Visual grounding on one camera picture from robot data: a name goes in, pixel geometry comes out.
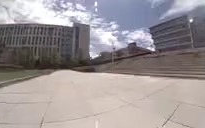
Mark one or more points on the pole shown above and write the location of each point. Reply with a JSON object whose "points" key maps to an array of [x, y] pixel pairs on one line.
{"points": [[112, 53]]}

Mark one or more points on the pale concrete slab plaza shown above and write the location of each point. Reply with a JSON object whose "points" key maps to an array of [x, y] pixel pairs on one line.
{"points": [[90, 96]]}

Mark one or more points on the low distant building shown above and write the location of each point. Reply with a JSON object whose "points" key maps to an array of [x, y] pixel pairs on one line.
{"points": [[134, 50]]}

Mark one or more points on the wide grey stone steps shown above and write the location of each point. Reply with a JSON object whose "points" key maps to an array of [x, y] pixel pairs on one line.
{"points": [[170, 65]]}

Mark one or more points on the large grey building, tall windows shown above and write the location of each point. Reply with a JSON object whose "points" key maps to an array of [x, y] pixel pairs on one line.
{"points": [[33, 36]]}

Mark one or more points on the grey banded building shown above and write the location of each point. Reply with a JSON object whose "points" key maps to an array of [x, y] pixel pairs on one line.
{"points": [[171, 33]]}

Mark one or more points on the grass lawn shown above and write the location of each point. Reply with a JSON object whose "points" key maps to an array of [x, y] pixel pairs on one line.
{"points": [[10, 76]]}

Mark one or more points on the low dark kerb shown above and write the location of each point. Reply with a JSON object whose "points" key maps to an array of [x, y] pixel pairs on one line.
{"points": [[10, 84]]}

